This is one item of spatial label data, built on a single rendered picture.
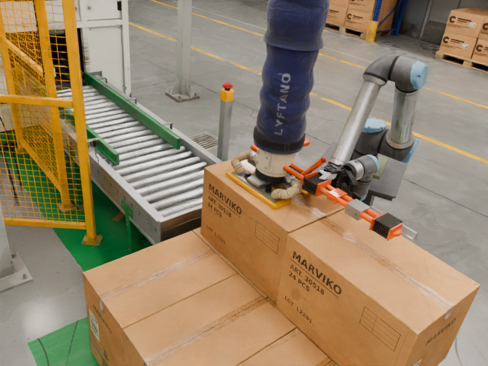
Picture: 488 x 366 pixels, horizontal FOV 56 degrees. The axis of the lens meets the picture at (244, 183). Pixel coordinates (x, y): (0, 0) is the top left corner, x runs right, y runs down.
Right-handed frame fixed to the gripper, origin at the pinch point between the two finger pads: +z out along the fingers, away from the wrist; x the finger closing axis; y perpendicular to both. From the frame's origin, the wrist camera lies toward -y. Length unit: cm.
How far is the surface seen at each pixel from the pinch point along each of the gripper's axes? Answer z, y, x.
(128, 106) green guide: -18, 216, -47
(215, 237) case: 20, 43, -47
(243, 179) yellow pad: 12.6, 34.3, -10.3
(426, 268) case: -10, -48, -14
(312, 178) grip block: 0.6, 4.7, 1.8
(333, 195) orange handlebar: 2.7, -9.0, 1.5
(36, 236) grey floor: 75, 170, -108
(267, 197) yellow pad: 13.3, 16.7, -10.5
